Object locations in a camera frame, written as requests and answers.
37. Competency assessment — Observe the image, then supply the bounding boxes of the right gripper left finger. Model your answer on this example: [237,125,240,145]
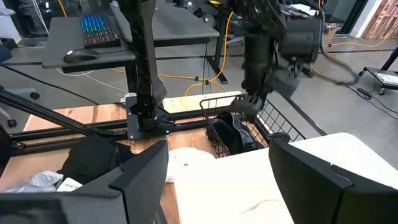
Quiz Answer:
[57,139,169,224]

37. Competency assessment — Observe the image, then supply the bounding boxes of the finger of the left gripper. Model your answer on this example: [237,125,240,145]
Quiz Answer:
[229,94,251,121]
[249,93,268,123]

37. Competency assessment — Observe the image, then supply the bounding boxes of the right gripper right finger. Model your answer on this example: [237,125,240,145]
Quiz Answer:
[268,138,398,224]

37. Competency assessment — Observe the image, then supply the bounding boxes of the grey black Puma garment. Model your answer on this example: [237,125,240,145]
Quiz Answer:
[209,111,259,155]

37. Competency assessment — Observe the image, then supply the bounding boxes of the white cloth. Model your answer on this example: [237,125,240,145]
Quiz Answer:
[165,146,217,184]

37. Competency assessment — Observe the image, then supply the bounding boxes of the black knit cloth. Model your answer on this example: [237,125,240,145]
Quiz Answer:
[57,134,135,185]

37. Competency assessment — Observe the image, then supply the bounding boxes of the white paper tag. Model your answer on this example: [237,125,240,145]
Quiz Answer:
[56,177,83,193]

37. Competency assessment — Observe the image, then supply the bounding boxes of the white perforated laundry basket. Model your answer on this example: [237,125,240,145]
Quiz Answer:
[172,131,398,224]

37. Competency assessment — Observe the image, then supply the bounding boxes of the plain grey desk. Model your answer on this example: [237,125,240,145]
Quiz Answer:
[110,0,220,48]

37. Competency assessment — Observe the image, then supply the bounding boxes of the grey sock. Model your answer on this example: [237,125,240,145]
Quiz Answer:
[4,170,63,194]

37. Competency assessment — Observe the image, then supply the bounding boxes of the black diagonal bar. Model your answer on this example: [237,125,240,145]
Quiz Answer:
[0,88,126,136]

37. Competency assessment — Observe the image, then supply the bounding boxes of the black rolling stand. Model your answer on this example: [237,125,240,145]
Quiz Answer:
[357,45,398,96]

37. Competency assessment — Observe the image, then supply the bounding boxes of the wooden pallet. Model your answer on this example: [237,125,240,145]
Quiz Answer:
[361,0,398,40]

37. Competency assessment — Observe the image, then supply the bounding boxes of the black computer mouse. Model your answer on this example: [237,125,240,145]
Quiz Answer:
[63,48,100,64]

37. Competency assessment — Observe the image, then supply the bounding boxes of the backlit keyboard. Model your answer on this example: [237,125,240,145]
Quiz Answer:
[80,13,123,49]

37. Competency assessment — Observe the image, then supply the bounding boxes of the grey desk with mouse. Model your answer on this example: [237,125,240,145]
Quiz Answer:
[41,14,138,74]

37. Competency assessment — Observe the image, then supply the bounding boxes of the black wire basket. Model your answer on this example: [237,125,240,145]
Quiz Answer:
[198,92,307,159]

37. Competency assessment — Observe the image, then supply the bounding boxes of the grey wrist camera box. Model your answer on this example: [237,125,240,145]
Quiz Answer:
[272,69,301,99]

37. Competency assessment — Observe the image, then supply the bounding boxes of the yellow cable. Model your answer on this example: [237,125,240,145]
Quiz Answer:
[57,0,234,97]

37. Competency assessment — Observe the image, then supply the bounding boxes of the black table frame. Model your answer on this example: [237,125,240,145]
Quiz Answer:
[8,109,219,156]

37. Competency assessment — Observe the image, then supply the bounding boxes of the black floor cable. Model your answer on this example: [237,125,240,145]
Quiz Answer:
[310,40,398,123]

